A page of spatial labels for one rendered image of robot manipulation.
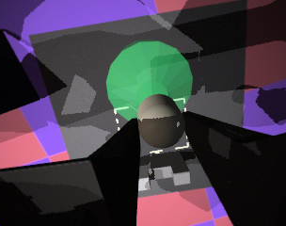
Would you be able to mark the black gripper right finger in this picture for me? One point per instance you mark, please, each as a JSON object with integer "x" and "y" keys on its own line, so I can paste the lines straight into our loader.
{"x": 246, "y": 168}

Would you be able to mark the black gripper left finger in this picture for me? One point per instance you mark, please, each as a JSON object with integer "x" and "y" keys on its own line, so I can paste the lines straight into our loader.
{"x": 106, "y": 182}

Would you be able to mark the dark grey flat mat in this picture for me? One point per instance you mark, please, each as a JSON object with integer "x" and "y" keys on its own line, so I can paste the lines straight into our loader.
{"x": 74, "y": 64}

